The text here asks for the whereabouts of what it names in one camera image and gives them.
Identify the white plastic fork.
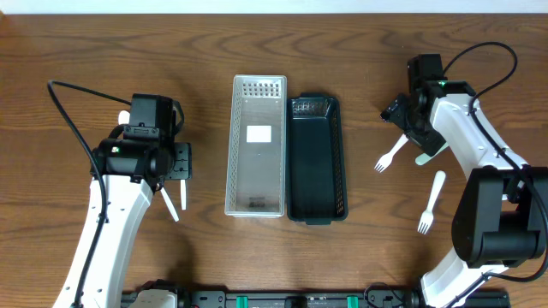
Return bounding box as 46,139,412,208
374,134,408,173
417,170,446,234

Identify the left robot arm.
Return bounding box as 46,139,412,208
55,94,192,307

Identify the black perforated plastic basket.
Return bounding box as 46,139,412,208
286,92,348,225

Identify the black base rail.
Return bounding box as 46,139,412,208
121,280,511,308

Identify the white plastic spoon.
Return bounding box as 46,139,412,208
160,187,180,222
180,180,187,210
118,110,130,125

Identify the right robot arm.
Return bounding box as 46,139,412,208
381,54,547,307

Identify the clear perforated plastic basket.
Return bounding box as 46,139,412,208
224,74,287,218

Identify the pale green plastic fork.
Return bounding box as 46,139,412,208
415,143,449,166

